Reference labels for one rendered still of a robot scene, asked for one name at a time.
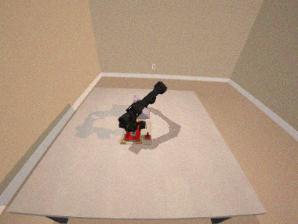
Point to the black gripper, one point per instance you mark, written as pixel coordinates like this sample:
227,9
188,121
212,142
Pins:
141,124

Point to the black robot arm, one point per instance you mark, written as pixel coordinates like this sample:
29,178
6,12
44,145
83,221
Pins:
138,106

